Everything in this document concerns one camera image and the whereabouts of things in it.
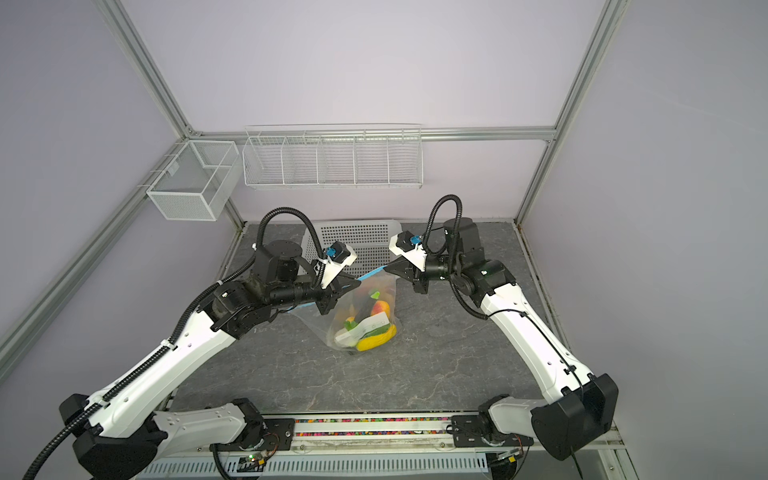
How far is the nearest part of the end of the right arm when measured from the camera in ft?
1.71

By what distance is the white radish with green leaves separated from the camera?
74 cm

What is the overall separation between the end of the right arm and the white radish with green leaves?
187 millimetres
